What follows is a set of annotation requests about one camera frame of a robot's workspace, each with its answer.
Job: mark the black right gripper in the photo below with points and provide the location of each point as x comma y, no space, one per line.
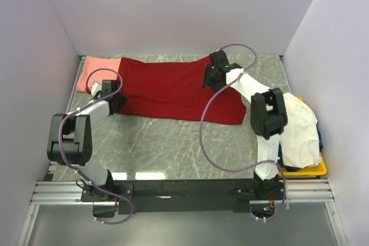
207,80

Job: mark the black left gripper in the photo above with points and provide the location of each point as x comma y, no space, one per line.
122,99

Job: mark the red t shirt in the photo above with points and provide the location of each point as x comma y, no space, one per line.
173,90

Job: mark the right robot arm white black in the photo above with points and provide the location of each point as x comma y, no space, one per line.
268,117

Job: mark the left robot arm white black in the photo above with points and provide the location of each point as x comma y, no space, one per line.
70,137

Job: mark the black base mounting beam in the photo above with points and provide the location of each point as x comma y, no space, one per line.
145,196

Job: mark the white t shirt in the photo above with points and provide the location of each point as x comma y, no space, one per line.
299,130

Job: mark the blue t shirt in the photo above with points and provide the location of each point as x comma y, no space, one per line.
320,139

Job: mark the yellow plastic bin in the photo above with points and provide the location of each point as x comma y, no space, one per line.
305,171

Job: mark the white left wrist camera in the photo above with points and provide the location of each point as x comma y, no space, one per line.
94,88

